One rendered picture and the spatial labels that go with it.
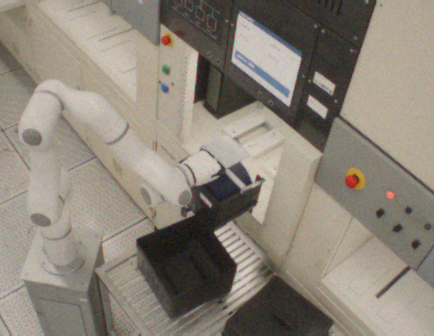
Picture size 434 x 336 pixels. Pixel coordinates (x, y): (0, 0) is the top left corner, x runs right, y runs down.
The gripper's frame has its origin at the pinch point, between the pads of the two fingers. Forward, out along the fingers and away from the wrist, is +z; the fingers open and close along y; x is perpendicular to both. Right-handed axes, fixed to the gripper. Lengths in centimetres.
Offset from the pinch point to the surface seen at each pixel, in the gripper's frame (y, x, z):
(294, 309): 47, -38, 0
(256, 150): -18, -35, 38
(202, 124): -47, -39, 31
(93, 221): -86, -126, -12
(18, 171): -148, -126, -33
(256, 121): -33, -35, 51
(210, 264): 10.0, -48.1, -8.1
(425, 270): 73, 8, 16
